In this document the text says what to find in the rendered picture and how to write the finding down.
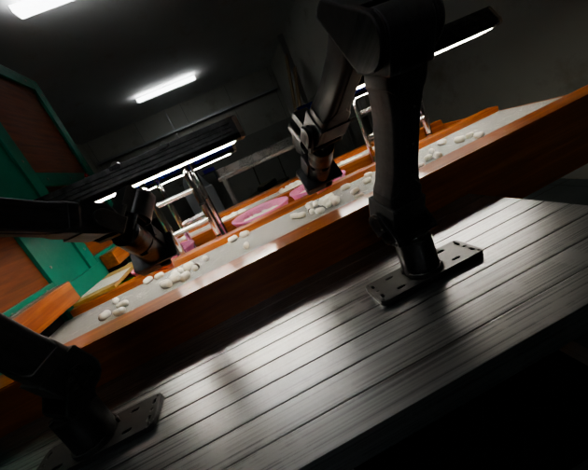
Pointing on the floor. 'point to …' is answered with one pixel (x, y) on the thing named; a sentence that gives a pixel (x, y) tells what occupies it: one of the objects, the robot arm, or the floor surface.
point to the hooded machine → (208, 194)
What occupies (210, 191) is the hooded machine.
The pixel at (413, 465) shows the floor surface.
